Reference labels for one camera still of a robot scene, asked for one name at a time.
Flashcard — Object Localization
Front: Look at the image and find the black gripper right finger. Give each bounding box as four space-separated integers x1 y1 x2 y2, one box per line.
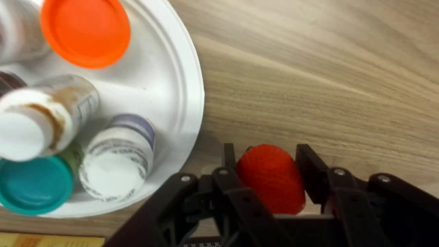
295 142 439 247

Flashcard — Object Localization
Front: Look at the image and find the white paper plate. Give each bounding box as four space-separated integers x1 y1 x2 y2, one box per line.
0 0 206 219

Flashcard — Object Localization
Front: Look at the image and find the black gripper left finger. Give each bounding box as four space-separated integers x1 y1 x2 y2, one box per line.
105 141 287 247

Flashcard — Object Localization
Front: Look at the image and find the red-orange ball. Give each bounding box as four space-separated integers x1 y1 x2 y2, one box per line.
235 142 308 216

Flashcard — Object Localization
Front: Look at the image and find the yellow cardboard box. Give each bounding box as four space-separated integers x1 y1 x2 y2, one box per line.
0 230 107 247

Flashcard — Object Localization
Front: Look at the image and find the small tub teal lid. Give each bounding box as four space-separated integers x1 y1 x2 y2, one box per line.
0 153 76 218

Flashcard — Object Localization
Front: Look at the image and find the yellow tub orange lid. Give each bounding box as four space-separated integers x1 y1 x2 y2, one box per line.
40 0 133 71

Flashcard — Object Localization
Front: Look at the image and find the white stained-lid pill bottle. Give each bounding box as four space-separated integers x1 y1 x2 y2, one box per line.
0 74 102 163

